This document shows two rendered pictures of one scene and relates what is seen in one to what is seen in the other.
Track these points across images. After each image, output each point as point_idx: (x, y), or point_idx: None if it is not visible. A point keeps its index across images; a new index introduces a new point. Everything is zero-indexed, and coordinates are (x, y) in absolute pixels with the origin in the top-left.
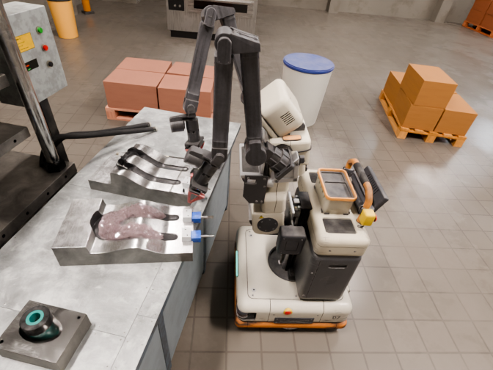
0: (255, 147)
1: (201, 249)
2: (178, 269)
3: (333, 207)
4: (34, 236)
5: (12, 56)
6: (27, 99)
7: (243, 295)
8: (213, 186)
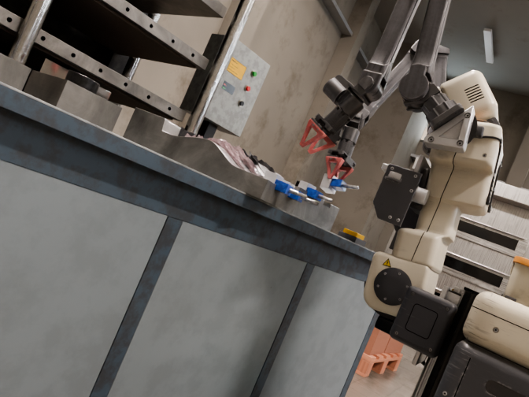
0: (416, 71)
1: (260, 351)
2: (237, 190)
3: (526, 287)
4: None
5: (226, 46)
6: (208, 83)
7: None
8: (335, 234)
